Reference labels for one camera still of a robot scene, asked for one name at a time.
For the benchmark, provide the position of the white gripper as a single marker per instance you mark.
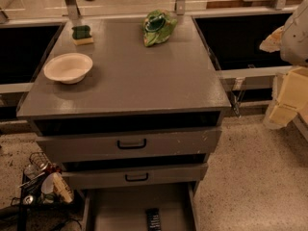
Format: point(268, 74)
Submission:
point(295, 40)

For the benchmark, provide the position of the grey drawer cabinet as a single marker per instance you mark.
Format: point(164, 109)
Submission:
point(132, 89)

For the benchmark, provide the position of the grey middle drawer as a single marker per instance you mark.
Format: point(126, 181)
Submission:
point(134, 176)

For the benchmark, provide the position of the white cup in rack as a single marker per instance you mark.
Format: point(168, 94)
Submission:
point(48, 185)

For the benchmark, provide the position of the white paper bowl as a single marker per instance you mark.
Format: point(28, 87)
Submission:
point(69, 68)

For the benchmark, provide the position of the green yellow sponge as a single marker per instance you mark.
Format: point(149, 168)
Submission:
point(81, 35)

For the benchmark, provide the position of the grey top drawer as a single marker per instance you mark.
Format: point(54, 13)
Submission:
point(86, 148)

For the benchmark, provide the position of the green chip bag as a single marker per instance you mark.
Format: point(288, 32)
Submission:
point(158, 27)

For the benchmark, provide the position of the grey open bottom drawer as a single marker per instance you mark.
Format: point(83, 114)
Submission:
point(124, 209)

